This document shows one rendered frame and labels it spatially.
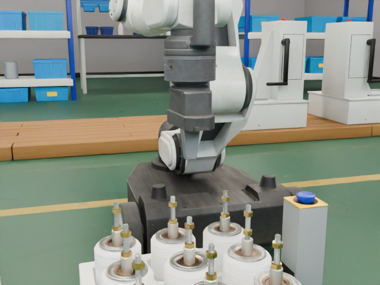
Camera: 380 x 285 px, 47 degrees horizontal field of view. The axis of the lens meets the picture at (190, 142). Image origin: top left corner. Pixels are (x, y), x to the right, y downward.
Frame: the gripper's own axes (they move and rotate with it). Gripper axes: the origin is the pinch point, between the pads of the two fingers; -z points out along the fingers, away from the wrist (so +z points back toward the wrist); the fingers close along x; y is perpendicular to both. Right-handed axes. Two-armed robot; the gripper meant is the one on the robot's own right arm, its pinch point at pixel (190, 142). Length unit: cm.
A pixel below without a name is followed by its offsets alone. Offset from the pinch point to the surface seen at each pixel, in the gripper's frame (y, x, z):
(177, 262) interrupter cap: -2.6, 0.2, -22.6
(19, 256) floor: -31, -67, -48
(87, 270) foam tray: -16.8, -16.9, -30.1
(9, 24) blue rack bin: -31, -467, 36
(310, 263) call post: 29.1, -2.0, -30.0
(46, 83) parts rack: 3, -460, -28
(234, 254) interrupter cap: 8.8, 0.9, -22.7
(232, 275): 7.4, 3.0, -25.8
